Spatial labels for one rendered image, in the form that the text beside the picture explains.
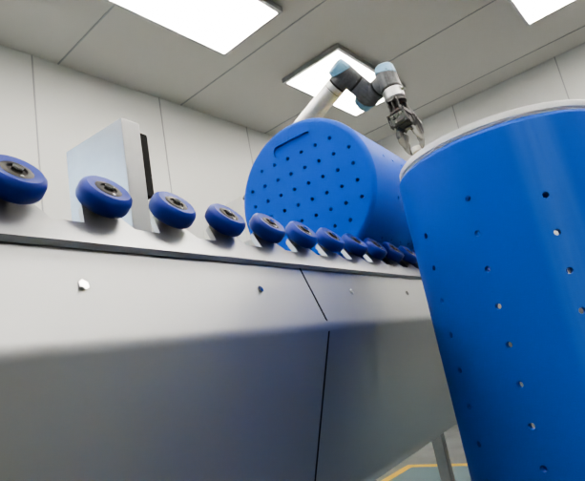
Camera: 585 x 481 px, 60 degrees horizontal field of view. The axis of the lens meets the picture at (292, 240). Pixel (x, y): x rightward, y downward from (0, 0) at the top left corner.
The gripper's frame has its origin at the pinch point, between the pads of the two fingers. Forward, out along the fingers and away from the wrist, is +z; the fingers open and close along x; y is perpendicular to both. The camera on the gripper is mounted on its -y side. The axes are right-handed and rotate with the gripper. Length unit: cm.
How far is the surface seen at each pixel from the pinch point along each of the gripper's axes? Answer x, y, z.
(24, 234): 26, 147, 62
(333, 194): 15, 90, 43
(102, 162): 15, 134, 47
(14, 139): -257, 25, -151
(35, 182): 26, 146, 58
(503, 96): -30, -405, -197
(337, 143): 19, 91, 35
